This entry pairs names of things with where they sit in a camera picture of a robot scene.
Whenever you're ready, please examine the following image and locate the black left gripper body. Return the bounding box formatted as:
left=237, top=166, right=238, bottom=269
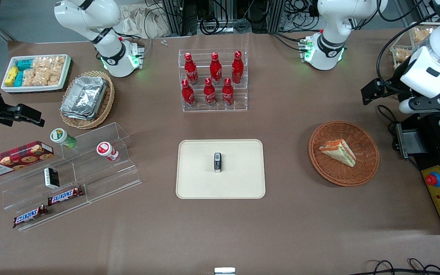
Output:
left=380, top=80, right=411, bottom=101

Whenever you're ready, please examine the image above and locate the triangular sandwich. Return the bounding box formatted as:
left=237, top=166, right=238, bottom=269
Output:
left=319, top=139, right=357, bottom=168

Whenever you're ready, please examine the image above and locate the white rectangular snack tray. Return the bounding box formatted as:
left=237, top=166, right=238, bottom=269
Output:
left=1, top=54, right=73, bottom=94

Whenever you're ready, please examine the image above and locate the aluminium foil tray stack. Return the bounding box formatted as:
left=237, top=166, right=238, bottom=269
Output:
left=60, top=76, right=108, bottom=121

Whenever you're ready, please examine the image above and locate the round brown wicker basket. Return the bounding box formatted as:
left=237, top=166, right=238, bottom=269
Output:
left=308, top=121, right=380, bottom=187

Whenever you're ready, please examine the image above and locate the oval light wicker basket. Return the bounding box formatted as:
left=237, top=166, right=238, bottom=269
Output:
left=59, top=71, right=116, bottom=130

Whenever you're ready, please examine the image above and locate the cream plastic serving tray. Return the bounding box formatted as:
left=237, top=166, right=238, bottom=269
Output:
left=176, top=139, right=266, bottom=200

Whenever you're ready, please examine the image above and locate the clear rice cracker bag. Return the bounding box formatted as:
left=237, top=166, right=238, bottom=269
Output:
left=23, top=69, right=49, bottom=87
left=32, top=57, right=51, bottom=72
left=47, top=69, right=65, bottom=87
left=413, top=27, right=433, bottom=44
left=394, top=49, right=413, bottom=64
left=49, top=56, right=66, bottom=72

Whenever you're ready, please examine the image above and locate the yellow snack packet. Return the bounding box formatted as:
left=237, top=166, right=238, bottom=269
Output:
left=5, top=66, right=19, bottom=87

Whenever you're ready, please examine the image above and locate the red tartan cookie box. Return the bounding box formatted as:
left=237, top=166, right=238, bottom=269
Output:
left=0, top=140, right=55, bottom=179

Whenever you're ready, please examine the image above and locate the green lid drink cup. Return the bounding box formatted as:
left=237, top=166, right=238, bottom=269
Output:
left=50, top=128, right=78, bottom=149

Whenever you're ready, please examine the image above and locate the black sealing machine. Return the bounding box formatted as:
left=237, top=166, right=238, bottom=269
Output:
left=395, top=109, right=440, bottom=184

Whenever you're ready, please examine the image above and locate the small black white box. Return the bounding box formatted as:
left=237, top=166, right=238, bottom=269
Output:
left=44, top=167, right=60, bottom=189

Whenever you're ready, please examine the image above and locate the brown snickers bar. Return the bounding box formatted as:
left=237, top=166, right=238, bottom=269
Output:
left=47, top=185, right=85, bottom=207
left=12, top=204, right=49, bottom=229

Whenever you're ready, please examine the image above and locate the red lid drink cup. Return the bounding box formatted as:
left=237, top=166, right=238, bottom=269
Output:
left=96, top=141, right=120, bottom=162

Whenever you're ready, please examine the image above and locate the red emergency stop button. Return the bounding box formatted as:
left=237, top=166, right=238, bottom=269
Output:
left=425, top=171, right=440, bottom=188

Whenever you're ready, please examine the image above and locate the clear acrylic stepped display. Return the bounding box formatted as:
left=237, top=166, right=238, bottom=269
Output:
left=0, top=122, right=142, bottom=232

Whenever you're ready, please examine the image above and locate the red cola bottle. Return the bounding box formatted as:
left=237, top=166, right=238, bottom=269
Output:
left=203, top=78, right=217, bottom=108
left=209, top=52, right=223, bottom=86
left=181, top=79, right=196, bottom=108
left=184, top=53, right=199, bottom=86
left=231, top=51, right=244, bottom=85
left=222, top=78, right=235, bottom=107

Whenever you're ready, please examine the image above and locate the crumpled beige cloth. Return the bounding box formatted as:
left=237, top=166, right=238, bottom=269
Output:
left=118, top=3, right=171, bottom=39

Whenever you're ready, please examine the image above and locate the clear acrylic bottle rack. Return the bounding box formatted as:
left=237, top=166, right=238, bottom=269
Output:
left=178, top=48, right=248, bottom=113

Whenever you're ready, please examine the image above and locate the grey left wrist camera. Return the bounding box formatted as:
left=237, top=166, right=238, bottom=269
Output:
left=399, top=95, right=440, bottom=115

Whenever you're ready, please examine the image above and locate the black machine power cable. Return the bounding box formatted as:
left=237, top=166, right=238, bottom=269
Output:
left=376, top=104, right=401, bottom=135

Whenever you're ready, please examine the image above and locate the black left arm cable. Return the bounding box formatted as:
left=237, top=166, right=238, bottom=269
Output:
left=375, top=11, right=440, bottom=94

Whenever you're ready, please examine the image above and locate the white wire rack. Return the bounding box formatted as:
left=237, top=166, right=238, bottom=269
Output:
left=390, top=22, right=440, bottom=102

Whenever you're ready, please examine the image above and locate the aluminium frame with cables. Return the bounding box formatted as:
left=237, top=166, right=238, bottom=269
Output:
left=162, top=0, right=320, bottom=36

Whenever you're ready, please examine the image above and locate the black floor cable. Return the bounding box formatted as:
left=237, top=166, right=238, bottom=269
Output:
left=361, top=259, right=440, bottom=275

